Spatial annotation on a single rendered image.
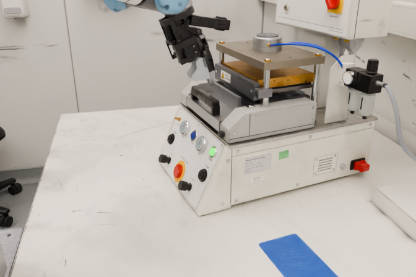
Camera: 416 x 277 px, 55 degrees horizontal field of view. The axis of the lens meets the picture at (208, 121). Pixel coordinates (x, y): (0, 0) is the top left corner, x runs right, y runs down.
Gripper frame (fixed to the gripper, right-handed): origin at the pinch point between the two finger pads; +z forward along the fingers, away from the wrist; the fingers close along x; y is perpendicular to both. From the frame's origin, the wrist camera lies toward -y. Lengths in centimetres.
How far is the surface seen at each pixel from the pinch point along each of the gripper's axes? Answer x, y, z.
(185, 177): 4.1, 17.7, 20.0
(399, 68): -3, -65, 29
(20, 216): -123, 94, 76
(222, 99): -1.5, -1.4, 7.3
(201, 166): 9.4, 13.5, 15.9
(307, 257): 39.2, 5.8, 28.9
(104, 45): -152, 8, 16
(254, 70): 1.9, -11.5, 2.4
